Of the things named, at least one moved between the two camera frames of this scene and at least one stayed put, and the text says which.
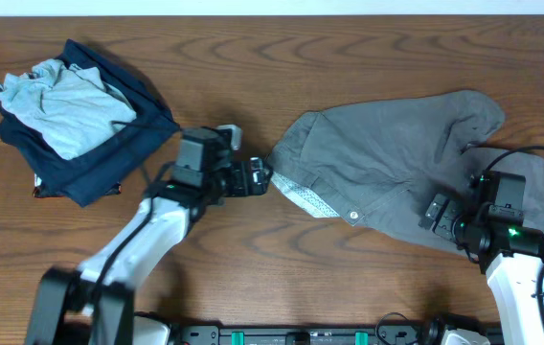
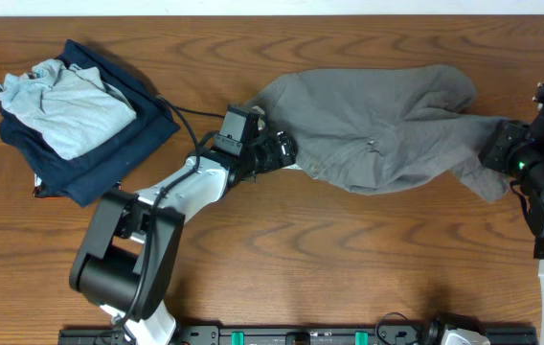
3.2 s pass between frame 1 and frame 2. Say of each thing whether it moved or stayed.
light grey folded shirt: stayed
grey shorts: moved
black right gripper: moved
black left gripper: moved
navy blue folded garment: stayed
